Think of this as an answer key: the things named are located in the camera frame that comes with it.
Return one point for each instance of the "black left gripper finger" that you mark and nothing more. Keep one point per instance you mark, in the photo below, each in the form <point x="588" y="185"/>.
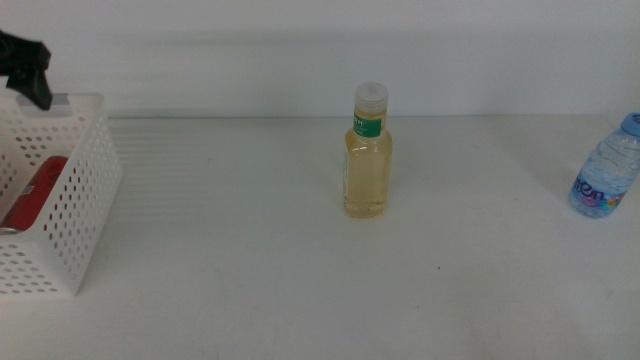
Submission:
<point x="37" y="90"/>

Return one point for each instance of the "red soda can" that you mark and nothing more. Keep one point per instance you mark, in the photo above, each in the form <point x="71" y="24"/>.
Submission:
<point x="35" y="195"/>

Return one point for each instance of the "yellow tea bottle green label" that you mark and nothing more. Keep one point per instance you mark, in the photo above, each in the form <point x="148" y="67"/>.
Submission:
<point x="367" y="170"/>

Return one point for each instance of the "clear blue-capped water bottle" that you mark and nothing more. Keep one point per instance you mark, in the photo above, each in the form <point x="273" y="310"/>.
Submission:
<point x="602" y="175"/>

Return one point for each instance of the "white perforated plastic basket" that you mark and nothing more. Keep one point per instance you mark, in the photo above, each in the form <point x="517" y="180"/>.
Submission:
<point x="75" y="210"/>

